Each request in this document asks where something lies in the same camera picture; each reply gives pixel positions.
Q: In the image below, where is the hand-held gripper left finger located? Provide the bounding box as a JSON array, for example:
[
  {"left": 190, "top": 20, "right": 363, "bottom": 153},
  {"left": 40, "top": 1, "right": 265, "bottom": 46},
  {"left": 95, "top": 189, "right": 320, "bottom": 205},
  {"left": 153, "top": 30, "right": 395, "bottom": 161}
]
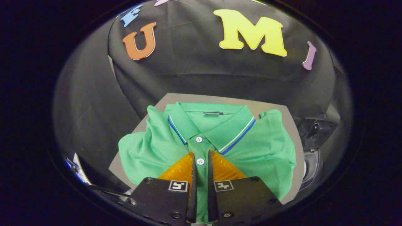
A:
[{"left": 121, "top": 152, "right": 198, "bottom": 225}]

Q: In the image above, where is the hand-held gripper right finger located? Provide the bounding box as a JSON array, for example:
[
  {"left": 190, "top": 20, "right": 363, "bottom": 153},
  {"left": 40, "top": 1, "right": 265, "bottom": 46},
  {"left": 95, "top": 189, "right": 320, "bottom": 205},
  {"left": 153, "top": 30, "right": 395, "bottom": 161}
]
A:
[{"left": 207, "top": 150, "right": 283, "bottom": 223}]

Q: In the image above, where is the green polo shirt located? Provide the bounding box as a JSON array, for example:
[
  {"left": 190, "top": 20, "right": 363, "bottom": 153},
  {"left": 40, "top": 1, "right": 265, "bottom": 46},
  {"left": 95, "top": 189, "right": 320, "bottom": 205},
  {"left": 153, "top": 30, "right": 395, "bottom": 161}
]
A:
[{"left": 118, "top": 102, "right": 296, "bottom": 223}]

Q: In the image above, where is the blue and white object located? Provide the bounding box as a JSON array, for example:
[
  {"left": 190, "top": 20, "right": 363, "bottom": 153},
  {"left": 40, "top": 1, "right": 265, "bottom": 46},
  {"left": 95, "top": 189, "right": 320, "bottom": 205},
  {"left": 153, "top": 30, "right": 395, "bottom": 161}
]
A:
[{"left": 64, "top": 153, "right": 91, "bottom": 186}]

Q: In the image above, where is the black backdrop cloth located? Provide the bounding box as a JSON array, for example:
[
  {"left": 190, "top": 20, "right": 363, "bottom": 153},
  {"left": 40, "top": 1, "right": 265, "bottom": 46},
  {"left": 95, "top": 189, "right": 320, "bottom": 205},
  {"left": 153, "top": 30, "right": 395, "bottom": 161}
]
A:
[{"left": 52, "top": 0, "right": 352, "bottom": 189}]

